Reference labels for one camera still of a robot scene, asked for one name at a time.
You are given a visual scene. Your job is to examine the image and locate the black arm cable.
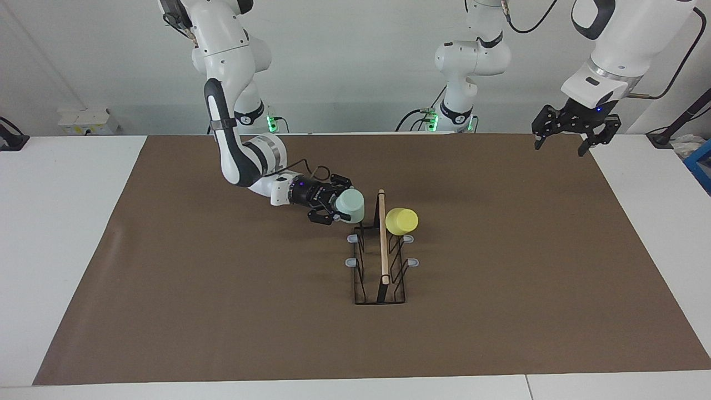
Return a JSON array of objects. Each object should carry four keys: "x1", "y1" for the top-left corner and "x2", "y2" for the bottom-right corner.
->
[
  {"x1": 500, "y1": 0, "x2": 707, "y2": 101},
  {"x1": 161, "y1": 11, "x2": 331, "y2": 181}
]

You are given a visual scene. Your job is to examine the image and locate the black wire cup rack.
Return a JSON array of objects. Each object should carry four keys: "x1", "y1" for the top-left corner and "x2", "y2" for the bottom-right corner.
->
[{"x1": 344, "y1": 189, "x2": 420, "y2": 305}]

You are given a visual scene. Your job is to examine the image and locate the white plastic bag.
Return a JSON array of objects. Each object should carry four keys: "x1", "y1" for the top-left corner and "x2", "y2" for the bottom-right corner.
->
[{"x1": 671, "y1": 135, "x2": 703, "y2": 159}]

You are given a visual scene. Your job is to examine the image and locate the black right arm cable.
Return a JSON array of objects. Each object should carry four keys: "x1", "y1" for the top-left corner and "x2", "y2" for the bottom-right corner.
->
[{"x1": 161, "y1": 11, "x2": 331, "y2": 181}]

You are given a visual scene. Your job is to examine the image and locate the pale green plastic cup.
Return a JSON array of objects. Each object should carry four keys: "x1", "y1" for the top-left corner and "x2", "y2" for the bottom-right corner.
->
[{"x1": 335, "y1": 189, "x2": 365, "y2": 224}]

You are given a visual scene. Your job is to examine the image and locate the black clamp mount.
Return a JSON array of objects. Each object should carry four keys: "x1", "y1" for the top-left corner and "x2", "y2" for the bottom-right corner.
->
[{"x1": 0, "y1": 117, "x2": 29, "y2": 152}]

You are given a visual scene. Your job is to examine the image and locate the brown table mat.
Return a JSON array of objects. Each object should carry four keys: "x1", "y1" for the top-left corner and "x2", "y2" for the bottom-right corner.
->
[{"x1": 32, "y1": 133, "x2": 711, "y2": 386}]

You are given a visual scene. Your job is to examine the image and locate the white power strip box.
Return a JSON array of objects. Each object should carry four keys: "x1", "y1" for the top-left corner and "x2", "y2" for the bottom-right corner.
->
[{"x1": 58, "y1": 108, "x2": 120, "y2": 136}]

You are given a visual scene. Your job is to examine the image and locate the black base cables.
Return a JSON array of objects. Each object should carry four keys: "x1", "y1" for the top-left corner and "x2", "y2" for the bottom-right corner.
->
[
  {"x1": 395, "y1": 83, "x2": 446, "y2": 132},
  {"x1": 207, "y1": 114, "x2": 289, "y2": 134}
]

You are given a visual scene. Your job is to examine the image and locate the yellow plastic cup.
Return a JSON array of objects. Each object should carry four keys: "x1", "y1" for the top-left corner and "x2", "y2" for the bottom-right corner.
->
[{"x1": 385, "y1": 208, "x2": 419, "y2": 236}]

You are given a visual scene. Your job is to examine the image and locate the blue box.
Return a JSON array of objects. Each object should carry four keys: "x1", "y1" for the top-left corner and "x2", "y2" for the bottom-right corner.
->
[{"x1": 683, "y1": 139, "x2": 711, "y2": 195}]

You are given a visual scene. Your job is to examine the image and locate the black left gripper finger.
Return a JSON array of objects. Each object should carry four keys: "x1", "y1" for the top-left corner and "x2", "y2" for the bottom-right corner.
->
[
  {"x1": 578, "y1": 114, "x2": 621, "y2": 157},
  {"x1": 532, "y1": 104, "x2": 556, "y2": 151}
]

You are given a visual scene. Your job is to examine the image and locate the black left base cables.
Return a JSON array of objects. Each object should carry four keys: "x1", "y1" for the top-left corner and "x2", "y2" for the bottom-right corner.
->
[{"x1": 395, "y1": 83, "x2": 446, "y2": 132}]

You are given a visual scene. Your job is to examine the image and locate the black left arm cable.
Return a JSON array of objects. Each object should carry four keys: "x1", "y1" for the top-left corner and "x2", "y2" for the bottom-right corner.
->
[{"x1": 500, "y1": 0, "x2": 707, "y2": 101}]

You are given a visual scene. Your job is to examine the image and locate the black right base cables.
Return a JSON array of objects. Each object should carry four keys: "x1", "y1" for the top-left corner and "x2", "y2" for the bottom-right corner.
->
[{"x1": 207, "y1": 114, "x2": 289, "y2": 134}]

